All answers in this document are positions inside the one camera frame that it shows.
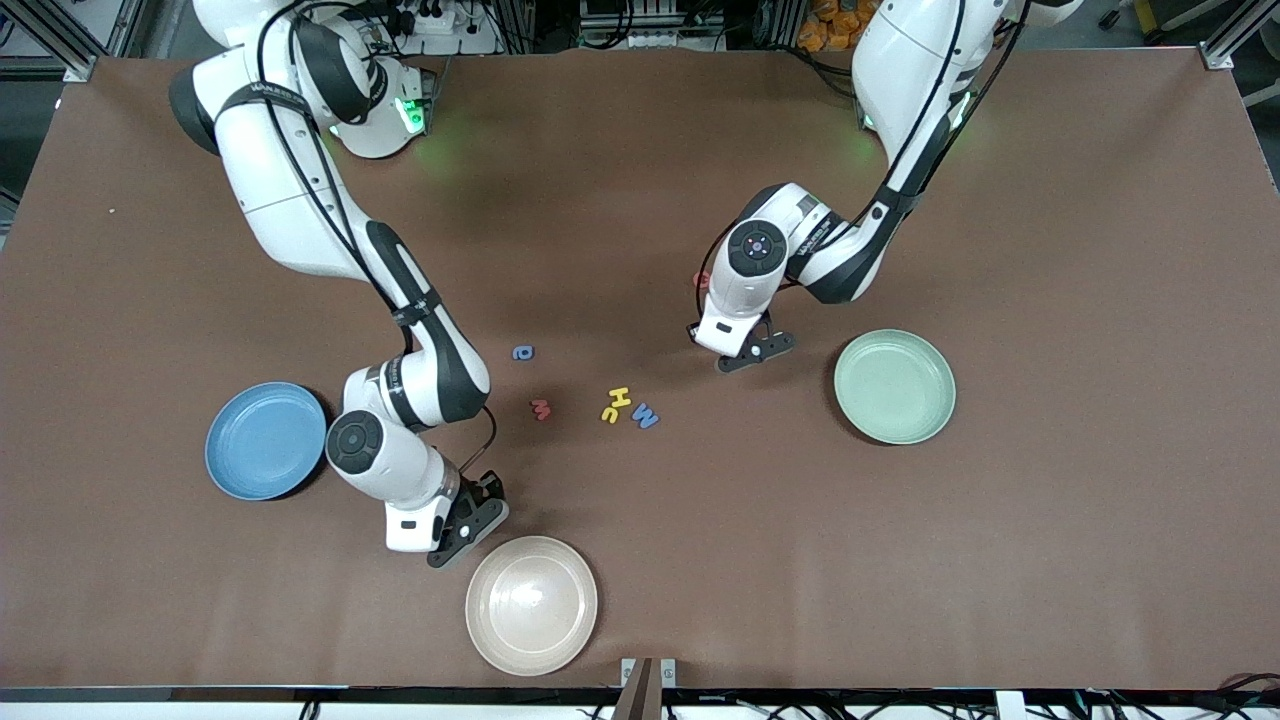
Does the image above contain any beige plate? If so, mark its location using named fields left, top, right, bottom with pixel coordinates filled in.
left=465, top=536, right=599, bottom=677

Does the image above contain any blue plate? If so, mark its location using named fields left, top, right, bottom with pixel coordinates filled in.
left=205, top=382, right=328, bottom=501

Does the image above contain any green plate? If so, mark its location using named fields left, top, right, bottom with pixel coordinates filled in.
left=834, top=329, right=957, bottom=445

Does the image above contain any silver equipment rack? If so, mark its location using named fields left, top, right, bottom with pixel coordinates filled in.
left=578, top=0, right=731, bottom=51

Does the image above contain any orange packets pile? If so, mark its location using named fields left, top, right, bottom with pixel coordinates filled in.
left=798, top=0, right=881, bottom=53

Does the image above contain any white power strip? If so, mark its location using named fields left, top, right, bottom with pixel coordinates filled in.
left=385, top=0, right=501, bottom=56

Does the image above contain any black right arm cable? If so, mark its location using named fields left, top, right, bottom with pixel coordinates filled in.
left=255, top=0, right=499, bottom=481

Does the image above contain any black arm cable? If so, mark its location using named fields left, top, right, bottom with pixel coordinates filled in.
left=760, top=0, right=1031, bottom=291
left=255, top=0, right=499, bottom=481

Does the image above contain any metal table bracket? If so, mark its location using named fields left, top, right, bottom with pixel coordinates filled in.
left=620, top=657, right=678, bottom=720

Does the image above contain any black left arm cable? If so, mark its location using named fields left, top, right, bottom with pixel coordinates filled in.
left=760, top=0, right=1031, bottom=291

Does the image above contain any aluminium frame profile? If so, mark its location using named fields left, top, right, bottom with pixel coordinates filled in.
left=1200, top=0, right=1280, bottom=71
left=0, top=0, right=101, bottom=83

